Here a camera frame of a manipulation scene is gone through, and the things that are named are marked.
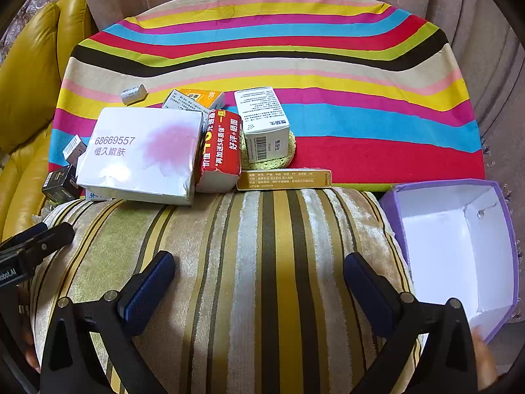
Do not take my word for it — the white medicine box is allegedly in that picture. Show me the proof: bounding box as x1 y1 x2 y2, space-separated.
234 86 291 164

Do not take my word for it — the colourful striped cloth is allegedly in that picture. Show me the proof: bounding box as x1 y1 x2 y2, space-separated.
48 0 493 198

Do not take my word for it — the grey-white printed box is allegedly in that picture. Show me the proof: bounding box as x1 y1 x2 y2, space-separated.
162 90 210 121

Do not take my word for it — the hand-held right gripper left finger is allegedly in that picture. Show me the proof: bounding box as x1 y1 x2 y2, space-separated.
40 250 177 394

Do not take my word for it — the small black box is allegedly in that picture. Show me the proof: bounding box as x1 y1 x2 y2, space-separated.
41 164 80 204

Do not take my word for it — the yellow leather sofa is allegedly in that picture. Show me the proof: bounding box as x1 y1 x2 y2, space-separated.
0 0 99 243

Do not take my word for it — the small white ribbed box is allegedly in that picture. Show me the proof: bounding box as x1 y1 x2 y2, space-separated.
61 133 89 165

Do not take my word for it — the person's left hand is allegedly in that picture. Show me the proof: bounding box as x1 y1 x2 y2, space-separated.
14 291 42 374

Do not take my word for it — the purple cardboard box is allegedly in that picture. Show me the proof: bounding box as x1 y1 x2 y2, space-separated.
377 178 518 345

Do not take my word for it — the gold striped velvet cushion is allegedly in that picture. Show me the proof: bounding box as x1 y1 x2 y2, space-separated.
29 186 427 394

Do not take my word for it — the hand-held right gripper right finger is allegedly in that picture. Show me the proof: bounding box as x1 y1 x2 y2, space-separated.
343 252 480 394

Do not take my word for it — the large white pink-flower box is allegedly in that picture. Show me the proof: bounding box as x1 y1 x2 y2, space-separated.
76 107 204 207

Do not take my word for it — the red printed box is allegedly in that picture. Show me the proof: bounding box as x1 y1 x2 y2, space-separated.
195 109 243 193

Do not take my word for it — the flat gold box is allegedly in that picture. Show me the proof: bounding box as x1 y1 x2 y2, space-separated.
237 168 333 191

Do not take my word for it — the blue-white flat box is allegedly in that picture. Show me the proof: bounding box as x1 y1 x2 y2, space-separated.
84 186 116 202

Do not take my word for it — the person's right hand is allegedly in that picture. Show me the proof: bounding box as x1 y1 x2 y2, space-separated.
470 324 503 392

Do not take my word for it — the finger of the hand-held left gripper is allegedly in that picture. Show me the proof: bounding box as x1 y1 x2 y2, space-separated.
16 222 75 278
0 222 49 252

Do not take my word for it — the green round coaster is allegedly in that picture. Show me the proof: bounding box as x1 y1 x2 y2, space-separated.
240 129 298 172

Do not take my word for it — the orange box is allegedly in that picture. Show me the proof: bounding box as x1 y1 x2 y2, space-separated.
180 89 225 121

